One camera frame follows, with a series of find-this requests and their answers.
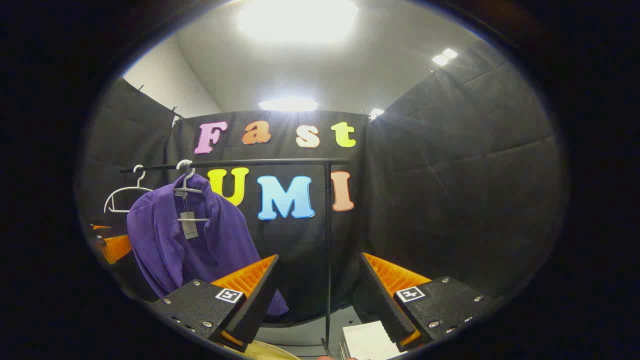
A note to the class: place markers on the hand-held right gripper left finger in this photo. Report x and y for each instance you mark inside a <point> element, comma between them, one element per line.
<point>260,305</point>

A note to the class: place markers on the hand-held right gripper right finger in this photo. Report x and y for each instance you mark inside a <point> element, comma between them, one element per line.
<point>380,305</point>

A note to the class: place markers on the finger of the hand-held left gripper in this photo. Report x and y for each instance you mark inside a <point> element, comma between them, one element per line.
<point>117,247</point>
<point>100,227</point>

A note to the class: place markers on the purple knit garment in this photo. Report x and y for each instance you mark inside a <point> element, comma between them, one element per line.
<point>160,240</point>

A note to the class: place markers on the pale round laundry hamper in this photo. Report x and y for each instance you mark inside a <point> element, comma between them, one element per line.
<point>270,352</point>

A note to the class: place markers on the white plastic hanger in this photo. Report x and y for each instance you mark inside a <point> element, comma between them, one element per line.
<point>188,176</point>
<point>131,188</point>

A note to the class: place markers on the black metal clothes rack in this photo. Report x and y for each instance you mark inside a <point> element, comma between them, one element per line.
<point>328,225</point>

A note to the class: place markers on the black backdrop cloth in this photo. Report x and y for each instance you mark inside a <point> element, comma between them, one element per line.
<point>450,175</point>

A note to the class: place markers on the large ceiling light panel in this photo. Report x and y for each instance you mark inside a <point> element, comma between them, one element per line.
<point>297,20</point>

